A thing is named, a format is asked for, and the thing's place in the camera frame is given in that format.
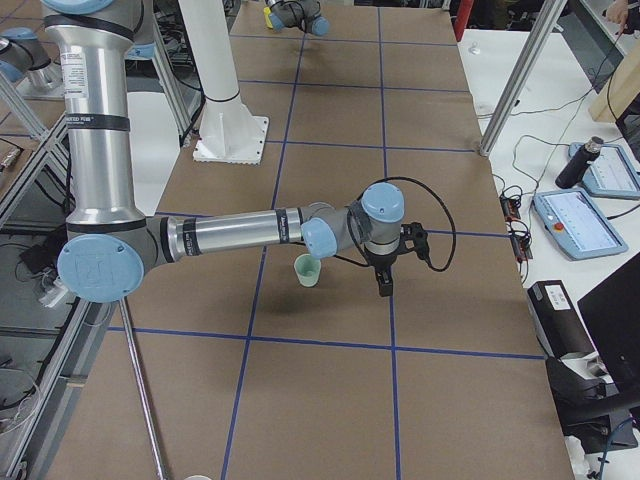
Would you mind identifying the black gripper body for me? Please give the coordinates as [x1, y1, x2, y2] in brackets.
[364, 243, 399, 273]

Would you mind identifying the yellow cup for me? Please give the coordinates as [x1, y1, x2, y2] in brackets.
[263, 7, 274, 30]

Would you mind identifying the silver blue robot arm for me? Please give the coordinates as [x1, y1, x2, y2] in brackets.
[266, 0, 330, 37]
[43, 1, 404, 303]

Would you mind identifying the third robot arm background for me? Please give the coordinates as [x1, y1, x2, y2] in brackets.
[1, 27, 64, 100]

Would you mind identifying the light green cup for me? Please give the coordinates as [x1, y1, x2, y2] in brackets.
[294, 254, 321, 288]

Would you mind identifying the small black circuit board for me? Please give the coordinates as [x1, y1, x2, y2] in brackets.
[499, 194, 521, 222]

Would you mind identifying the black box with label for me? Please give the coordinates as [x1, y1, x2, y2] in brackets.
[527, 280, 595, 360]

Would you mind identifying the blue teach pendant near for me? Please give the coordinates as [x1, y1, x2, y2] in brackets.
[533, 188, 628, 260]

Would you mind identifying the blue teach pendant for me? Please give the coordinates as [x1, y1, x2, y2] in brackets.
[533, 188, 628, 260]
[576, 143, 639, 200]

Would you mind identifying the black monitor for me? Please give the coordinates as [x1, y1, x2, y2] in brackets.
[578, 254, 639, 390]

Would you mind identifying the black water bottle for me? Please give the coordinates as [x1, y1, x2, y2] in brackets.
[555, 136, 604, 189]

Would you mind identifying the blue teach pendant far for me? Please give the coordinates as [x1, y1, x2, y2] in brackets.
[576, 143, 639, 200]

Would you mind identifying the metal rod at table edge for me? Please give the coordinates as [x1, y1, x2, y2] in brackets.
[119, 297, 169, 480]

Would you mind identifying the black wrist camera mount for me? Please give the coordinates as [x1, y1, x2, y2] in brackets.
[398, 222, 431, 264]

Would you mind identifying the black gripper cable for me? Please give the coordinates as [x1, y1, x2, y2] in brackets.
[349, 176, 456, 273]

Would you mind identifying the white pedestal column base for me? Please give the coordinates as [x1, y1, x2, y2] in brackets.
[177, 0, 270, 166]

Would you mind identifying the aluminium frame post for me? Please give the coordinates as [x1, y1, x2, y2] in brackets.
[479, 0, 567, 157]

